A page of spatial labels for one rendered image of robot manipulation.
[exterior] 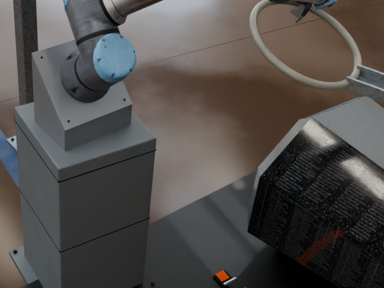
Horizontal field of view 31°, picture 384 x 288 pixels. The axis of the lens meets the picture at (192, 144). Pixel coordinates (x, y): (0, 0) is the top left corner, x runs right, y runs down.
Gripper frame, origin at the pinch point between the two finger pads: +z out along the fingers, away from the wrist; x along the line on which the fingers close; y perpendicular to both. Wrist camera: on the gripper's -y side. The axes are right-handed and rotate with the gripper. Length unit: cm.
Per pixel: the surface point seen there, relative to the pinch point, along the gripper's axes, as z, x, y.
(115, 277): 97, 86, 37
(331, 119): 16.9, 35.5, -23.4
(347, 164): 17, 58, -29
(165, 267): 105, 69, 14
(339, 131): 15, 43, -26
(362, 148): 11, 52, -33
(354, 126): 14, 38, -32
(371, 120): 13, 32, -40
